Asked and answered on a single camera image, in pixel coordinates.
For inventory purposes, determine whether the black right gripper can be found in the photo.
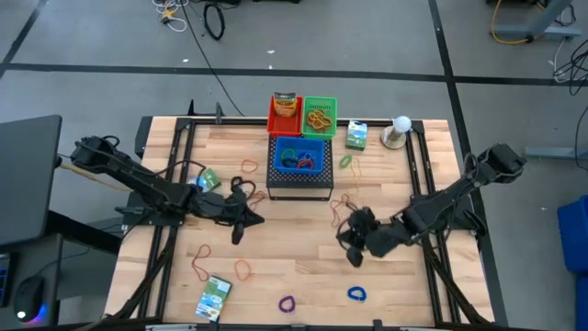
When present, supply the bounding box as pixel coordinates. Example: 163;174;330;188
336;206;413;269

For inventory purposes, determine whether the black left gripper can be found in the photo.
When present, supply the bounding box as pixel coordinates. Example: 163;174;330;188
191;189;266;246

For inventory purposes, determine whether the blue plastic basket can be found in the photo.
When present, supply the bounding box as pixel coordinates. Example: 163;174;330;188
273;135;326;176

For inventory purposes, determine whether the green yellow crayon box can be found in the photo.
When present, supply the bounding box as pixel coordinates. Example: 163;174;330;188
195;275;233;323
187;167;222;194
345;120;368;152
273;91;299;119

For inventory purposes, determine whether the red plastic basket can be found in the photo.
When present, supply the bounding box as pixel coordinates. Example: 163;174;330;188
266;95;304;138

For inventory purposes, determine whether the green plastic basket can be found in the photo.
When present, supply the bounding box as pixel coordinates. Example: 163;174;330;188
301;95;339;141

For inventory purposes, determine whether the yellow rubber band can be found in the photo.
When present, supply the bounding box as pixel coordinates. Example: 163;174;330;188
307;109;332;130
306;108;334;131
347;157;363;197

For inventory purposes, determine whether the grey desk foot bar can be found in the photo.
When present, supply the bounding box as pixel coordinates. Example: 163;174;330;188
524;145;588;160

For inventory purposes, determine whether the grey desk leg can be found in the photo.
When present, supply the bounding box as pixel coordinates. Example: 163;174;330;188
486;0;583;40

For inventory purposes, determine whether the red rubber band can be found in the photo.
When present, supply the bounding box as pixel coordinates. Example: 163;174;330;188
191;244;212;283
329;193;353;229
247;189;267;211

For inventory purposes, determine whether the black perforated metal shelf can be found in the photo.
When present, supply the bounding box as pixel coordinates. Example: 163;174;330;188
266;132;335;202

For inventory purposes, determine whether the white bulb on metal base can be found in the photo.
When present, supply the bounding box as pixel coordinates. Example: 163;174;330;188
379;115;413;151

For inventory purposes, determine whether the tan stick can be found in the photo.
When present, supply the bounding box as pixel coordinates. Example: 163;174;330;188
58;162;132;192

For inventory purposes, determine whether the blue plastic bin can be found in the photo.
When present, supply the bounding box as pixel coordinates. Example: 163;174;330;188
557;194;588;276
573;275;588;331

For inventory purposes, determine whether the black computer mouse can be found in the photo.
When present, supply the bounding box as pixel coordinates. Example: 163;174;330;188
12;274;46;323

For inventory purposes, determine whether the black keyboard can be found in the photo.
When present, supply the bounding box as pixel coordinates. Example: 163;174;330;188
0;251;19;308

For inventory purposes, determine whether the long black floor cable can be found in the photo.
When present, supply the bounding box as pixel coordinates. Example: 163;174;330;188
179;0;246;118

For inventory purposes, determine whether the coiled black floor cable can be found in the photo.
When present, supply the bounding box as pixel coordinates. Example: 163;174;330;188
202;1;227;41

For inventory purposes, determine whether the white floor cable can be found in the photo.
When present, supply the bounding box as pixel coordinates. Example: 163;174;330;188
151;0;188;33

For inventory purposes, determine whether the yellow floor cable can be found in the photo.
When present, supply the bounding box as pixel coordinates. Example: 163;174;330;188
490;0;537;46

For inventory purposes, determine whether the black floor cable bundle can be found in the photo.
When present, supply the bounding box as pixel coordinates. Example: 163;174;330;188
552;0;588;97

